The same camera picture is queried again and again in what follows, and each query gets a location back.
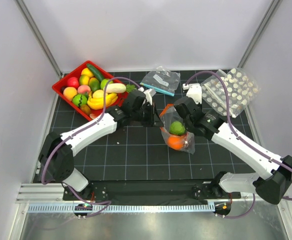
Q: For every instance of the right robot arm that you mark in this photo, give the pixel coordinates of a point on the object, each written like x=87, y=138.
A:
x=271, y=177

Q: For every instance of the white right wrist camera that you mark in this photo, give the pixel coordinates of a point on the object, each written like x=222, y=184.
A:
x=193, y=91

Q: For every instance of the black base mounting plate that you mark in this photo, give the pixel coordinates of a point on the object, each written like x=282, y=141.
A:
x=180, y=192

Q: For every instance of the white radish toy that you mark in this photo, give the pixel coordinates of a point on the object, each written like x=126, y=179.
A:
x=117, y=88

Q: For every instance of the green cucumber toy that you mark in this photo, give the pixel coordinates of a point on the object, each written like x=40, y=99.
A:
x=97, y=74

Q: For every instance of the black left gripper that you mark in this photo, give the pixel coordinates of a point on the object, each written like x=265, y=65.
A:
x=154, y=120

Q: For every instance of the yellow banana bunch toy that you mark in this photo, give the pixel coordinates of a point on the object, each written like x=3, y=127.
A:
x=96, y=99

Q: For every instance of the orange peach toy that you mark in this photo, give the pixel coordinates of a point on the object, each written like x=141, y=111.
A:
x=69, y=93

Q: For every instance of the clear bag blue zipper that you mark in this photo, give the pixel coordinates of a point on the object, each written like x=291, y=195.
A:
x=162, y=81

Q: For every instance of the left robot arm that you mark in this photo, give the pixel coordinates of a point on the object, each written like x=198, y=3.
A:
x=58, y=151

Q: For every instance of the red plastic fruit tray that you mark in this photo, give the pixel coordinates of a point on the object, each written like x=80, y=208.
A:
x=59, y=86

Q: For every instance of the slotted cable duct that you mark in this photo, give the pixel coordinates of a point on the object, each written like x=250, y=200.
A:
x=77, y=208

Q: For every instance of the red apple toy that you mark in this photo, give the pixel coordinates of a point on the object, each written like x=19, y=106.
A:
x=73, y=82

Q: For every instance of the brown kiwi toy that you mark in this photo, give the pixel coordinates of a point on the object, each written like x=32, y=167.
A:
x=85, y=109

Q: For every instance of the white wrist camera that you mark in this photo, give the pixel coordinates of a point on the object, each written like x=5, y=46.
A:
x=193, y=91
x=149, y=93

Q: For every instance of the black grid cutting mat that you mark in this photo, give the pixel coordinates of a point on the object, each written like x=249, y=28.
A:
x=139, y=153

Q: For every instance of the watermelon slice toy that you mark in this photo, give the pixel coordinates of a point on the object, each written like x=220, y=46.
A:
x=94, y=116

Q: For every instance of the yellow lemon toy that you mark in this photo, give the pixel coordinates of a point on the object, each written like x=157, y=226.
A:
x=87, y=72

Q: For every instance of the green custard apple toy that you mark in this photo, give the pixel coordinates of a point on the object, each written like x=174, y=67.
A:
x=177, y=128

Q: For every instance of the clear bag orange zipper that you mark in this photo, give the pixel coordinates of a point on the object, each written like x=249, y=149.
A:
x=169, y=115

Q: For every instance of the pink peach toy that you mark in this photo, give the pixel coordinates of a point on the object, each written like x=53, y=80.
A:
x=83, y=89

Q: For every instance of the white polka dot bag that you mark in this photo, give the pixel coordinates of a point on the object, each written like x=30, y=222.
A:
x=232, y=95

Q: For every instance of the orange toy fruit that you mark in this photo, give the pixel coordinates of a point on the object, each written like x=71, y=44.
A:
x=175, y=142

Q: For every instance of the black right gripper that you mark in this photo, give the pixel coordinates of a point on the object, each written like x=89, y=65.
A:
x=199, y=105

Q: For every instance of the small round watermelon toy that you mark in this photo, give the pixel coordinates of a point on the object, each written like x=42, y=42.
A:
x=79, y=100

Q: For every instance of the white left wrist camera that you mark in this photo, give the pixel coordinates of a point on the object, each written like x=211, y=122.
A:
x=149, y=93

